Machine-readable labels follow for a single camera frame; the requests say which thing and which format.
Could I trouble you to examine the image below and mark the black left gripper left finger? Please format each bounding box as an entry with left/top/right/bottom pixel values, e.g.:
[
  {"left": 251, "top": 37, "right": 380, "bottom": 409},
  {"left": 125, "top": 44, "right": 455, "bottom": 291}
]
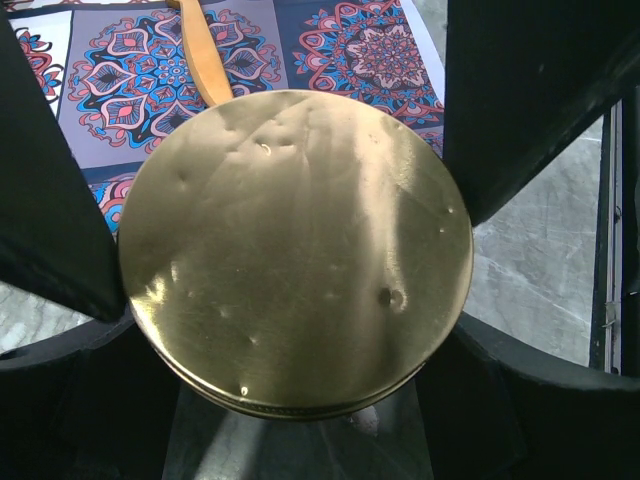
[{"left": 1, "top": 314, "right": 179, "bottom": 479}]

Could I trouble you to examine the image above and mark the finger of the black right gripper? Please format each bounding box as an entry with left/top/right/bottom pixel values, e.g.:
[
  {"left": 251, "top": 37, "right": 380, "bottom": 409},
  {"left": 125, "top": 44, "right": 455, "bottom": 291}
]
[
  {"left": 444, "top": 1, "right": 639, "bottom": 225},
  {"left": 1, "top": 18, "right": 125, "bottom": 323}
]

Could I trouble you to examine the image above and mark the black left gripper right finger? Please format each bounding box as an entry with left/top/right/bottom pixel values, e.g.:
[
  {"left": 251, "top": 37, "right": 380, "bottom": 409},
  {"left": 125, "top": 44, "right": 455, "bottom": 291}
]
[{"left": 416, "top": 314, "right": 639, "bottom": 479}]

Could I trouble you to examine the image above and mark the gold round jar lid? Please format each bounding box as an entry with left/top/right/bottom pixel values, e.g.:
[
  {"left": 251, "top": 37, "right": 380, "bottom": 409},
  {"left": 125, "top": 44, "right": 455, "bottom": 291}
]
[{"left": 117, "top": 90, "right": 474, "bottom": 420}]

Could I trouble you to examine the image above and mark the clear plastic jar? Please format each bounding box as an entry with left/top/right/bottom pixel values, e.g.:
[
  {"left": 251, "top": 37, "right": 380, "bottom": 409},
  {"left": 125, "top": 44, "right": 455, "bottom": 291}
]
[{"left": 346, "top": 404, "right": 395, "bottom": 437}]

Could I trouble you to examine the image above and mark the patterned blue placemat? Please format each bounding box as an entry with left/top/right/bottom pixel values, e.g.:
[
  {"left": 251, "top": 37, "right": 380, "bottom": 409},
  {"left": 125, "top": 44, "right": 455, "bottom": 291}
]
[{"left": 4, "top": 1, "right": 444, "bottom": 230}]

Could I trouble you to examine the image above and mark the gold knife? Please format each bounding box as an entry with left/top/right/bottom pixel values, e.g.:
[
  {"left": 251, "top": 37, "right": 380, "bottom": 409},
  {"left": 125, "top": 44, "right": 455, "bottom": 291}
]
[{"left": 167, "top": 0, "right": 234, "bottom": 107}]

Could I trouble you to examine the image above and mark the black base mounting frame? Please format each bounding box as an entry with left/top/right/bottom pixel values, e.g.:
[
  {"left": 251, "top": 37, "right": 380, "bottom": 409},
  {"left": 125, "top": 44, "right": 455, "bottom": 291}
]
[{"left": 589, "top": 89, "right": 639, "bottom": 378}]

